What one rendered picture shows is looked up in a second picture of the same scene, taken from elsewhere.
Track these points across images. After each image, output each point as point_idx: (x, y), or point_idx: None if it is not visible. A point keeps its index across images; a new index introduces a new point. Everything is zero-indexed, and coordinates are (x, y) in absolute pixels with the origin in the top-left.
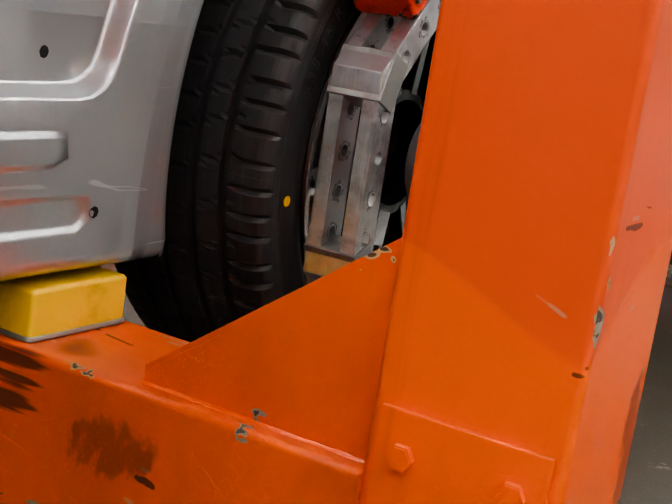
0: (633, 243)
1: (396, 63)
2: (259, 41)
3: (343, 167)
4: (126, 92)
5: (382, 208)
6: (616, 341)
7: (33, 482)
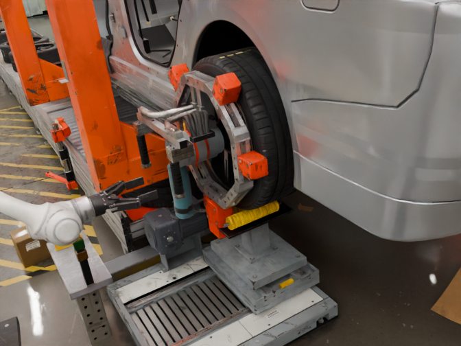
0: (78, 122)
1: (173, 100)
2: None
3: (186, 123)
4: None
5: (225, 149)
6: (82, 137)
7: None
